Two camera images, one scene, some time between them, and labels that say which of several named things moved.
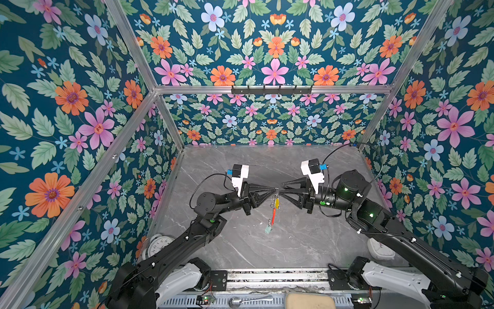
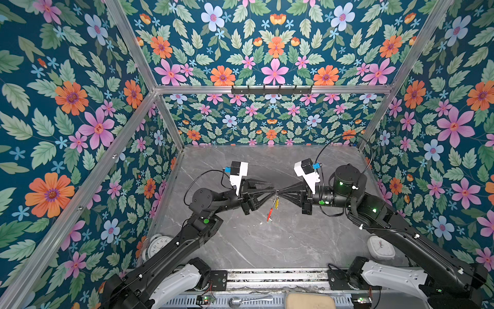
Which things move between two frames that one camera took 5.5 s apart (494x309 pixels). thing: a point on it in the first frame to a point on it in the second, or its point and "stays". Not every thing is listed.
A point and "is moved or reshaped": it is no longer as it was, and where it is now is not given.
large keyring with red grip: x=273 y=214 is moved or reshaped
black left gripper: x=256 y=200 stays
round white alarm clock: x=157 y=241 stays
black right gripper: x=308 y=199 stays
